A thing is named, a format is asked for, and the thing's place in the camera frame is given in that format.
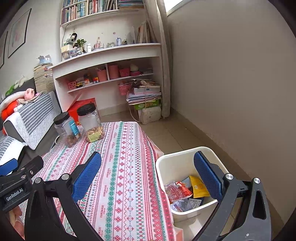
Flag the patterned red green tablecloth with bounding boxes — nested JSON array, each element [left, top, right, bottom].
[[14, 121, 175, 241]]

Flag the clear plastic bottle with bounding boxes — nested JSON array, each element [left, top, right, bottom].
[[165, 183, 193, 212]]

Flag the beige curtain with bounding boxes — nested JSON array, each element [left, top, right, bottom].
[[144, 0, 171, 119]]

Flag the striped armrest blanket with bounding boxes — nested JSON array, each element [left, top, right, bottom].
[[3, 91, 62, 151]]

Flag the pile of papers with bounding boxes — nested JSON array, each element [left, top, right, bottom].
[[126, 79, 162, 105]]

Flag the clear jar with blue label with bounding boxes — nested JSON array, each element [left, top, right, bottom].
[[54, 112, 81, 147]]

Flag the framed picture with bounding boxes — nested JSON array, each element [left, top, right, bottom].
[[8, 9, 31, 58]]

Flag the red box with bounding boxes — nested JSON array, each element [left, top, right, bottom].
[[67, 98, 100, 127]]

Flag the stack of books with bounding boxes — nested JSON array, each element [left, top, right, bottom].
[[33, 64, 55, 94]]

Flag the white and blue box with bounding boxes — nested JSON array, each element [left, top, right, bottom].
[[185, 199, 202, 211]]

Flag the leaning books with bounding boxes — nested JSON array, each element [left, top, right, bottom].
[[135, 21, 154, 44]]

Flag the striped seat blanket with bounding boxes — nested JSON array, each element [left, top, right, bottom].
[[0, 136, 28, 163]]

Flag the pink hanging basket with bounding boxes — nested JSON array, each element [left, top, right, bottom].
[[119, 83, 131, 95]]

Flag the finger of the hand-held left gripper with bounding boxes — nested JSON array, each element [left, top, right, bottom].
[[0, 159, 18, 176], [14, 156, 44, 183]]

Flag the green box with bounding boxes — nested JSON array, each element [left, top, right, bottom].
[[134, 100, 161, 110]]

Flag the window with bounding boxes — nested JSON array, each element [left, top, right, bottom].
[[162, 0, 192, 16]]

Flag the white plush toy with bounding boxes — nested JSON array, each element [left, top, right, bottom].
[[14, 75, 31, 90]]

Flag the orange cushion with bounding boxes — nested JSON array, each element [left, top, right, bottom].
[[1, 100, 22, 120]]

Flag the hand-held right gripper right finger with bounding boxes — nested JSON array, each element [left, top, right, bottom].
[[194, 151, 271, 241]]

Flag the white trash bin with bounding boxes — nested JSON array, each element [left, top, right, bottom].
[[155, 146, 228, 223]]

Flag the clear jar with green label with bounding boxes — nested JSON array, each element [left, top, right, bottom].
[[77, 103, 104, 143]]

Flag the row of standing books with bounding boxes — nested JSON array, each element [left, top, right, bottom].
[[61, 0, 117, 24]]

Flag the stack of blue folders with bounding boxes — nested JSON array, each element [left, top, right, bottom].
[[118, 0, 144, 10]]

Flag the yellow snack packet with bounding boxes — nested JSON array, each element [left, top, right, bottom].
[[189, 175, 210, 198]]

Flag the pink plush toy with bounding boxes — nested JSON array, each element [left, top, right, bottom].
[[24, 88, 37, 101]]

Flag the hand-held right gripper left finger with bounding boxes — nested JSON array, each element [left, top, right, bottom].
[[24, 152, 102, 241]]

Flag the white shelf unit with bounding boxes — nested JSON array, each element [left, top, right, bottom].
[[52, 0, 164, 112]]

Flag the grey sofa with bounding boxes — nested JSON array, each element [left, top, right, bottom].
[[0, 77, 62, 167]]

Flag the white pillow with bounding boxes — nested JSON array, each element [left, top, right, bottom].
[[0, 94, 26, 112]]

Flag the red snack packet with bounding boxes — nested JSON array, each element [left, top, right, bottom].
[[165, 182, 193, 204]]

